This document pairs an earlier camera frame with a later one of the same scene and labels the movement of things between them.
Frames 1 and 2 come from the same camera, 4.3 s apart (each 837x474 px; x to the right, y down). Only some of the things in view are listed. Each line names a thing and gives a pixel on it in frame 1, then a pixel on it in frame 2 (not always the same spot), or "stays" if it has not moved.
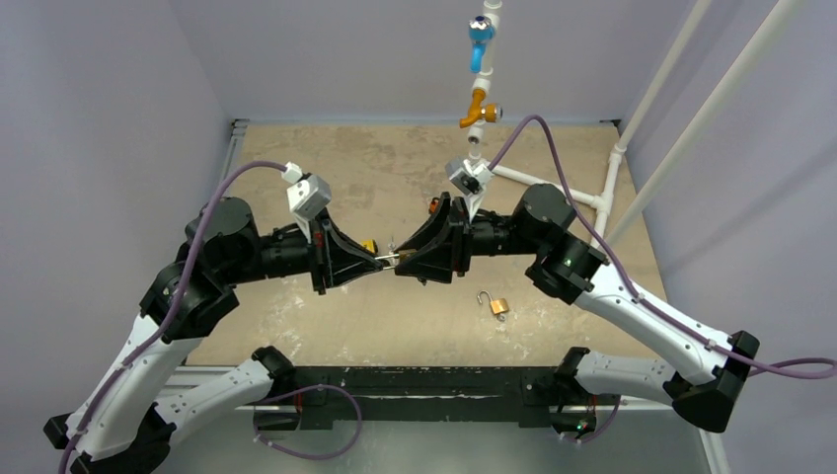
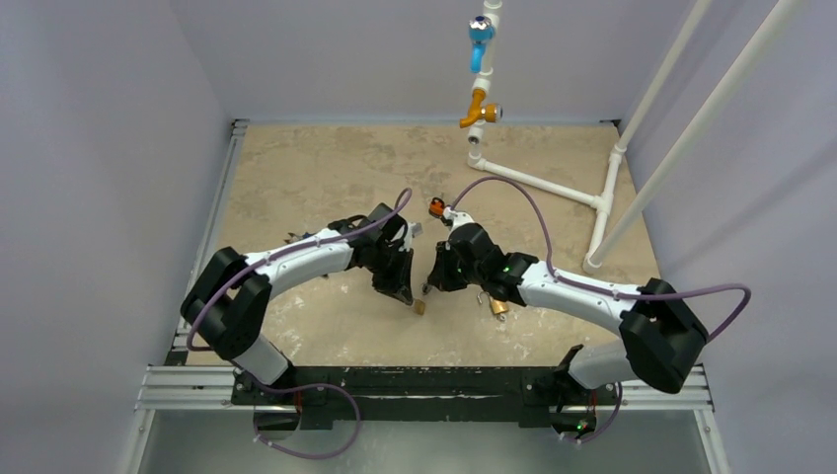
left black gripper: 330,244 → 399,285
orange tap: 491,112 stays
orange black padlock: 433,205 stays
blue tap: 481,31 stays
